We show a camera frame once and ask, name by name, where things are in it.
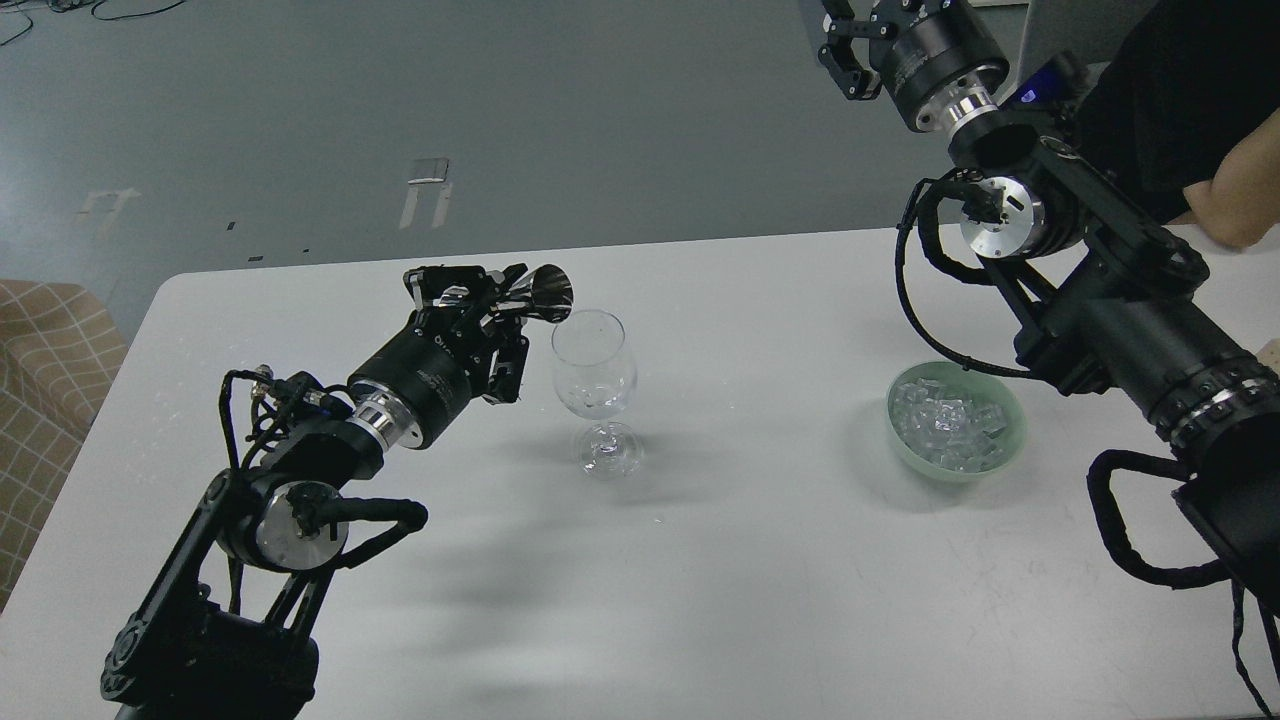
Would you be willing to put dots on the clear ice cubes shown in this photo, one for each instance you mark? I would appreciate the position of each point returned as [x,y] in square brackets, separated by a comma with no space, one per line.
[948,426]

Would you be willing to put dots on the seated person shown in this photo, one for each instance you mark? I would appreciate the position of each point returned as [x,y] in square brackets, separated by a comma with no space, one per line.
[1183,120]

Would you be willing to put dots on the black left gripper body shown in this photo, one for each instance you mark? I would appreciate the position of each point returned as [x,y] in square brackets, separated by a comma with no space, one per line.
[434,366]

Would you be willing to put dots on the green bowl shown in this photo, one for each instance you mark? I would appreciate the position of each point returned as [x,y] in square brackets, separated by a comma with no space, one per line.
[980,384]

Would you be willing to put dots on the clear wine glass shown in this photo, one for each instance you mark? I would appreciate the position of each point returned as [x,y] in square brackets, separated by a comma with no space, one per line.
[595,377]

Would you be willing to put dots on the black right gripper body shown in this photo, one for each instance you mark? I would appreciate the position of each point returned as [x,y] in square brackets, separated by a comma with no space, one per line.
[930,54]

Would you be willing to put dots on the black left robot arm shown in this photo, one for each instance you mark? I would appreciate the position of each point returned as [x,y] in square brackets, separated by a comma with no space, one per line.
[225,631]

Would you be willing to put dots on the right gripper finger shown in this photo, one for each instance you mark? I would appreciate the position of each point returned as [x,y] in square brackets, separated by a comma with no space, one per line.
[837,55]

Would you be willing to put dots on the grey office chair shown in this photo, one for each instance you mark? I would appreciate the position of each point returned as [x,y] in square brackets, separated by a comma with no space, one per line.
[1091,31]

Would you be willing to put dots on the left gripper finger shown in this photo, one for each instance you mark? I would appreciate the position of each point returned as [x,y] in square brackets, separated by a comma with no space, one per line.
[505,326]
[453,295]

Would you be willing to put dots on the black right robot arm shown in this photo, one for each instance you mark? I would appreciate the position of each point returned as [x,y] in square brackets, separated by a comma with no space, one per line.
[1103,294]

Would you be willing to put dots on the beige perforated block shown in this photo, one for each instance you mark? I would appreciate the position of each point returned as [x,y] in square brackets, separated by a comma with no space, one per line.
[1269,355]

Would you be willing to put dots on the steel double jigger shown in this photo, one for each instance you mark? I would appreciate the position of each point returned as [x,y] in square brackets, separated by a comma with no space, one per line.
[544,293]

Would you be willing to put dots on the checkered beige chair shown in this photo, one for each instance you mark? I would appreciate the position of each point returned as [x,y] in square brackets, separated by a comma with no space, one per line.
[60,353]

